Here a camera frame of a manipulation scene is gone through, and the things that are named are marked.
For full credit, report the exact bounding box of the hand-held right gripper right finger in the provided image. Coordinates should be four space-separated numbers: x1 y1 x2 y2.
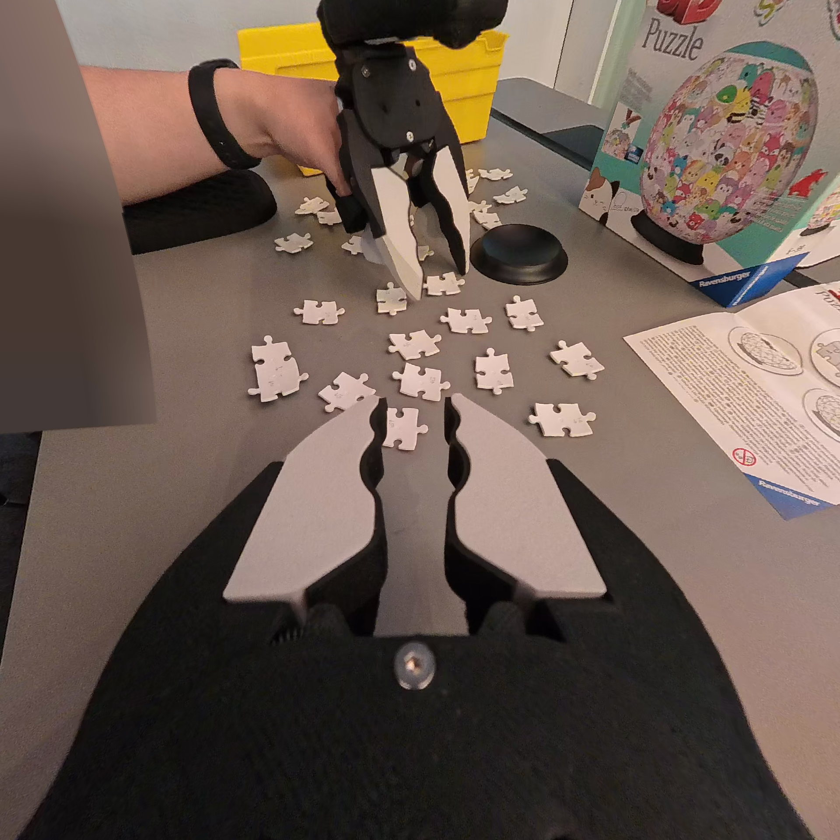
444 392 609 621

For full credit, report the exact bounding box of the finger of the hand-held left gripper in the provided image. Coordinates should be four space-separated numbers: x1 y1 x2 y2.
412 143 473 277
369 163 426 301

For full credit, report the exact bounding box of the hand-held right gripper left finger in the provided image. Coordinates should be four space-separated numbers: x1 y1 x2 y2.
222 395 389 624

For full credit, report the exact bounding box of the person's left forearm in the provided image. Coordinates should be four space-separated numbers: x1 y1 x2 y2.
79 62 227 206

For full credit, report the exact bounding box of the black round puzzle stand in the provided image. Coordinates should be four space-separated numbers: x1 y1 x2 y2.
470 224 569 286

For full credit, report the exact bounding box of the scatter of white puzzle pieces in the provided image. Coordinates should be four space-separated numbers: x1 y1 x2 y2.
274 167 606 454

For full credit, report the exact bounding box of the colourful puzzle ball box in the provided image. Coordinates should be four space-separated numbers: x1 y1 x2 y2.
579 0 840 309

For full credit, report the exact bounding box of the person's left hand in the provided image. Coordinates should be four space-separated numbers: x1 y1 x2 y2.
244 69 353 199

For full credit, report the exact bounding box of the yellow plastic bin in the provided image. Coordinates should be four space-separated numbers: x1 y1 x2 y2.
238 23 509 177

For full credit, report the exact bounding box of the black wristband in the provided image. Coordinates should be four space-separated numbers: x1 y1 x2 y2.
188 59 263 172

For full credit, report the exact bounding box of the black padded rest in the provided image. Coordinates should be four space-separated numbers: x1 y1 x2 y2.
121 169 278 256

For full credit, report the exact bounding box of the printed instruction leaflet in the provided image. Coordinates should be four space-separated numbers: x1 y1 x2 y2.
623 282 840 521

